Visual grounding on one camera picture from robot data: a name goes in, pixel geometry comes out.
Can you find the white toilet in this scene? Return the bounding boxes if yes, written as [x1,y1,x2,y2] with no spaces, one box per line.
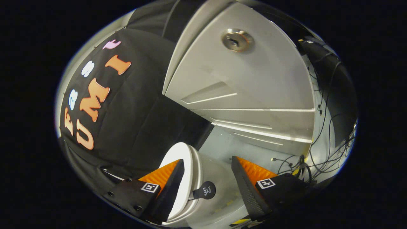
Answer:
[169,149,249,228]

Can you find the black floor cables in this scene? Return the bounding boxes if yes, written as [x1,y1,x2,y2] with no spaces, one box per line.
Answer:
[270,57,357,185]

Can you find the white drawer cabinet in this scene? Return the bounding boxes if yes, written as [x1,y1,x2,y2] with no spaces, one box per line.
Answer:
[162,0,317,157]

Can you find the black lid lifter handle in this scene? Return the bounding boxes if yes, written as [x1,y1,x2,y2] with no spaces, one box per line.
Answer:
[188,181,217,201]

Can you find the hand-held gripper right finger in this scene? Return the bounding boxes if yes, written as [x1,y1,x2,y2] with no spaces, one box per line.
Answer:
[231,156,311,222]

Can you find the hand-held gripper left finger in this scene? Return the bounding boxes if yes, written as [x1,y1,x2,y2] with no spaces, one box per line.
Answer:
[103,159,186,225]

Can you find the black backdrop cloth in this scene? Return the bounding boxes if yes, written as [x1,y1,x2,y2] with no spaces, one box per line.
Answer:
[59,0,358,192]

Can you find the silver cabinet lock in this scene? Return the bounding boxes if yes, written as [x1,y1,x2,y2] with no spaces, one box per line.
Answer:
[221,28,255,53]

